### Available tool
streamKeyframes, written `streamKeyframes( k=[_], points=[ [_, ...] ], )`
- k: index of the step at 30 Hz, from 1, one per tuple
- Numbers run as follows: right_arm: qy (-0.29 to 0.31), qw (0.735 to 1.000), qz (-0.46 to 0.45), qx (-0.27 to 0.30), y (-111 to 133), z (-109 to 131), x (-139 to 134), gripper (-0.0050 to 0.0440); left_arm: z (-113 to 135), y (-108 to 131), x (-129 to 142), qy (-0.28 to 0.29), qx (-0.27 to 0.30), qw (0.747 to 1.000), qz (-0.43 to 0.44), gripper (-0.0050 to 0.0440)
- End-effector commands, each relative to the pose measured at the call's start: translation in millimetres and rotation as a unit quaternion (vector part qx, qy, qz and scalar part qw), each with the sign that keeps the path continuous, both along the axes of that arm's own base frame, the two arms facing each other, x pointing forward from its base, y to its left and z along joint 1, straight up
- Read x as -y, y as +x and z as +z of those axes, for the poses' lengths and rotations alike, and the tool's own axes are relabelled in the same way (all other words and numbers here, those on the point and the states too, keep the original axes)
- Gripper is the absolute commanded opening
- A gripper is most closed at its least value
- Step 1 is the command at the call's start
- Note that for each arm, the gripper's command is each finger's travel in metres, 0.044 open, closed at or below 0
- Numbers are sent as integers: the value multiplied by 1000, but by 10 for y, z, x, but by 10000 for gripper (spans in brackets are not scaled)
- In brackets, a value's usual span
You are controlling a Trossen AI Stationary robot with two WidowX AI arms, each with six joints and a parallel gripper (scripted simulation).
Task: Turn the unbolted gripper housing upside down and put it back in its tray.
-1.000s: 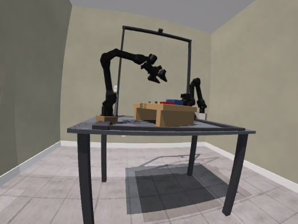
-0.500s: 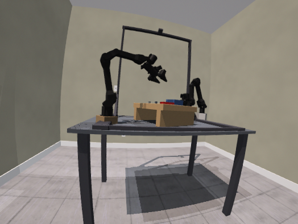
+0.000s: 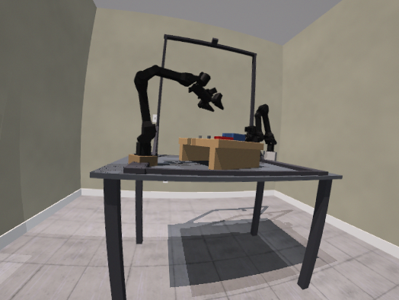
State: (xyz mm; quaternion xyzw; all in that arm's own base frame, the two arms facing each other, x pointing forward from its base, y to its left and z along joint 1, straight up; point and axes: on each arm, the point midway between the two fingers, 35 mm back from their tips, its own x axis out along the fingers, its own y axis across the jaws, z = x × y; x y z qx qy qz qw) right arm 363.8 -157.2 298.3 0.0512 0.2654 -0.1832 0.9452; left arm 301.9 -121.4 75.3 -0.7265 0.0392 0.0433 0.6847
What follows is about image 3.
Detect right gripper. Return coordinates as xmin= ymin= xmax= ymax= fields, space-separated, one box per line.
xmin=198 ymin=89 xmax=224 ymax=112

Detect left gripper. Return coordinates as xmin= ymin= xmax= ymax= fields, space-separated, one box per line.
xmin=244 ymin=126 xmax=254 ymax=142

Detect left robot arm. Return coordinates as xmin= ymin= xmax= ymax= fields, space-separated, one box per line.
xmin=249 ymin=104 xmax=277 ymax=152

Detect blue open-top tray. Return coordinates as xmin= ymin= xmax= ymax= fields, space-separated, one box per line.
xmin=222 ymin=133 xmax=245 ymax=142

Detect black metal overhead frame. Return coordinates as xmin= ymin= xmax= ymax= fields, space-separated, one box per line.
xmin=152 ymin=34 xmax=257 ymax=155

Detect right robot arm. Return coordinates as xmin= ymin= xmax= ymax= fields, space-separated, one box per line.
xmin=134 ymin=65 xmax=211 ymax=156

